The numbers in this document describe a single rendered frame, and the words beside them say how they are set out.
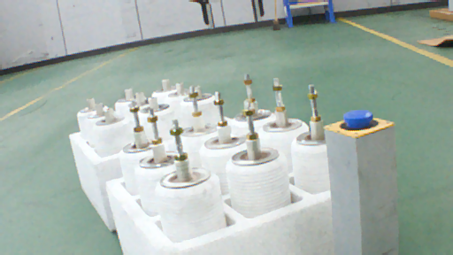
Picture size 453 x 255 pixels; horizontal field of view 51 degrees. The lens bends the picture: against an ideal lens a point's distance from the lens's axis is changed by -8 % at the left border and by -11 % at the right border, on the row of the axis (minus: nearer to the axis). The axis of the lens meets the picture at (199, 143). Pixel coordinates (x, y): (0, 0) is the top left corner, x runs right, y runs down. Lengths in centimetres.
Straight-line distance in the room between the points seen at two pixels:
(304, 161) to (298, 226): 11
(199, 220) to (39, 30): 729
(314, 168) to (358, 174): 19
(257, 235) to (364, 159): 20
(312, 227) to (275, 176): 10
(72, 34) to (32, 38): 68
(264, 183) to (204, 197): 10
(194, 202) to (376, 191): 25
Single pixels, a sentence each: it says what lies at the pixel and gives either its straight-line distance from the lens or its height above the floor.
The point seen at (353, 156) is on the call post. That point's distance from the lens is 65.
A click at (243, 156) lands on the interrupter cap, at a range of 81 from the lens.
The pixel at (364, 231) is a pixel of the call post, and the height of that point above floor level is 18.
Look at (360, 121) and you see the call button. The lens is 66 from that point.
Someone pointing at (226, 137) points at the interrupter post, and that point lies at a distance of 89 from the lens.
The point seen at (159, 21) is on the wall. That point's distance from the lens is 734.
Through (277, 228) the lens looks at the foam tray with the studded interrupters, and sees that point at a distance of 76.
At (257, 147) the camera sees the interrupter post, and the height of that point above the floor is 27.
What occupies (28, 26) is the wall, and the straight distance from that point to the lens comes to 801.
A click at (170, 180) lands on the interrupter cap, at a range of 76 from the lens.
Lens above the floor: 50
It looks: 16 degrees down
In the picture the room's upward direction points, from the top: 10 degrees counter-clockwise
